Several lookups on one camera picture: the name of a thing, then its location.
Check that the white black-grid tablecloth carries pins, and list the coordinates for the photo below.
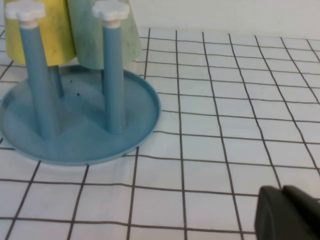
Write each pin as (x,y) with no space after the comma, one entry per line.
(225,125)

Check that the green plastic cup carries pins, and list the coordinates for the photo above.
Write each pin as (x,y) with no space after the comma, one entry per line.
(85,37)

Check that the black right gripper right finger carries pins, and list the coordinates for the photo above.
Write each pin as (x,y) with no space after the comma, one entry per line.
(307,220)

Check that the yellow plastic cup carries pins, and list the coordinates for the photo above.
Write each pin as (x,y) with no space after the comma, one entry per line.
(57,37)

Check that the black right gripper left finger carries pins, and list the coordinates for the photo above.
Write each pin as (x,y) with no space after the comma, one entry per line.
(270,215)

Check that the blue cup stand with pegs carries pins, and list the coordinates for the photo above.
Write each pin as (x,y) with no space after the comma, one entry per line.
(75,125)

